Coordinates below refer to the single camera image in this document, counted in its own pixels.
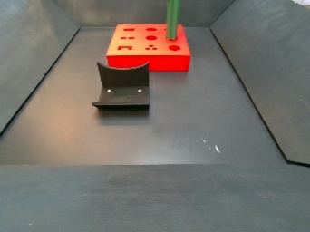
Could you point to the green star-profile peg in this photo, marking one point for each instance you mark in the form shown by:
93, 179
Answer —
171, 18

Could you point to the black curved holder stand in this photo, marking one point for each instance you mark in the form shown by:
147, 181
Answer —
124, 87

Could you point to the red shape-sorting block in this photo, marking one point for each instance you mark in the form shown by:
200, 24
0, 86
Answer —
140, 43

